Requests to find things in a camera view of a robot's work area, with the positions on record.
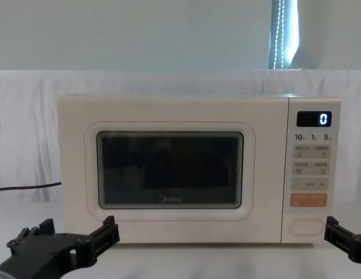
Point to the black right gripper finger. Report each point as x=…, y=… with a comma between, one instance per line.
x=343, y=238

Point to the oven control panel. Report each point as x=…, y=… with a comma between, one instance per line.
x=311, y=174

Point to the cream microwave oven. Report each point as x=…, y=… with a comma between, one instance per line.
x=168, y=110

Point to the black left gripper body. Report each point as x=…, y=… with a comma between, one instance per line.
x=46, y=253

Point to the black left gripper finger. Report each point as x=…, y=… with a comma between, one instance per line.
x=101, y=238
x=46, y=226

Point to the white table cloth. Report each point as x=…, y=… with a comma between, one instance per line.
x=197, y=261

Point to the pale white curtain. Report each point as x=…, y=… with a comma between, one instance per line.
x=139, y=29

